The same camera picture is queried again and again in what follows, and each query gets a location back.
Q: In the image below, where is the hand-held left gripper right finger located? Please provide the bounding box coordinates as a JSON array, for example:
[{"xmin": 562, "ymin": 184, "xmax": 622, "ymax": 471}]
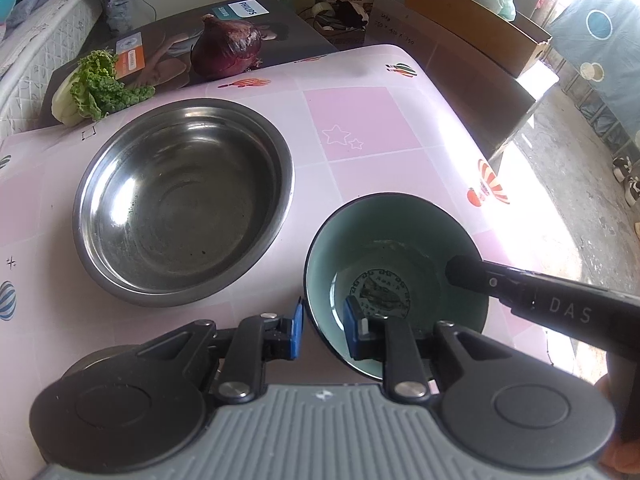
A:
[{"xmin": 344, "ymin": 295, "xmax": 506, "ymax": 405}]

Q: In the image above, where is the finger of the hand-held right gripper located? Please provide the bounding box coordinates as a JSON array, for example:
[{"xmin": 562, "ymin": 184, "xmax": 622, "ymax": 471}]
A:
[{"xmin": 444, "ymin": 254, "xmax": 533, "ymax": 313}]

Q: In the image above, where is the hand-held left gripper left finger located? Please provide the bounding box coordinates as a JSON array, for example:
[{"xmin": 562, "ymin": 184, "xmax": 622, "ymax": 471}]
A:
[{"xmin": 135, "ymin": 297, "xmax": 306, "ymax": 406}]

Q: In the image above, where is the teal ceramic bowl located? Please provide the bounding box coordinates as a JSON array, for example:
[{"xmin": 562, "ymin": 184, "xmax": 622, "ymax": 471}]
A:
[{"xmin": 303, "ymin": 193, "xmax": 490, "ymax": 380}]

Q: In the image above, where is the deep stainless steel bowl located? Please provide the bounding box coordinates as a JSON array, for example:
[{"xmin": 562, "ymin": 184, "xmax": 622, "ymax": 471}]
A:
[{"xmin": 73, "ymin": 98, "xmax": 296, "ymax": 307}]

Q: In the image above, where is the person's right hand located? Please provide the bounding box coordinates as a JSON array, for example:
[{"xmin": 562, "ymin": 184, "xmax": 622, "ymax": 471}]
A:
[{"xmin": 597, "ymin": 350, "xmax": 640, "ymax": 480}]

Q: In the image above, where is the black and white shoe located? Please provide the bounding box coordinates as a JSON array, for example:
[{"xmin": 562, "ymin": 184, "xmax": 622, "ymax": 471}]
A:
[{"xmin": 612, "ymin": 156, "xmax": 640, "ymax": 183}]

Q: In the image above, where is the pink checked tablecloth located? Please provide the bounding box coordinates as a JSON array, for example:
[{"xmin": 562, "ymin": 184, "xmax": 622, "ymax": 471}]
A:
[{"xmin": 0, "ymin": 44, "xmax": 571, "ymax": 411}]

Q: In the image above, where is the large brown cardboard box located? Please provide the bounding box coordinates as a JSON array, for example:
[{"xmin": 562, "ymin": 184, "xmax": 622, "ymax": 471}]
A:
[{"xmin": 364, "ymin": 0, "xmax": 561, "ymax": 162}]

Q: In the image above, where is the blue dotted curtain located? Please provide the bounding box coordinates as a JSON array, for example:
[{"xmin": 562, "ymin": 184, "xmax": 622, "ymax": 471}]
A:
[{"xmin": 542, "ymin": 0, "xmax": 640, "ymax": 147}]

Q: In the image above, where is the open long cardboard box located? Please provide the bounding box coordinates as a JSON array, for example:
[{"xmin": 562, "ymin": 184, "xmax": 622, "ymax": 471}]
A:
[{"xmin": 404, "ymin": 0, "xmax": 554, "ymax": 79}]

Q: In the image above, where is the red onion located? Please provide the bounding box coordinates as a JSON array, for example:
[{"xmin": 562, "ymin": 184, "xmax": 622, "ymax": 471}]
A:
[{"xmin": 191, "ymin": 13, "xmax": 266, "ymax": 80}]

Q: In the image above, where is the green leaf lettuce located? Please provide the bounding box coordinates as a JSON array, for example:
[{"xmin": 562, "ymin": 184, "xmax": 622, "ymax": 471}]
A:
[{"xmin": 51, "ymin": 49, "xmax": 156, "ymax": 126}]

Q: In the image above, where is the dark printed appliance box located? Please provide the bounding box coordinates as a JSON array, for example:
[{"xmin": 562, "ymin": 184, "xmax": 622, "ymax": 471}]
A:
[{"xmin": 50, "ymin": 0, "xmax": 341, "ymax": 117}]

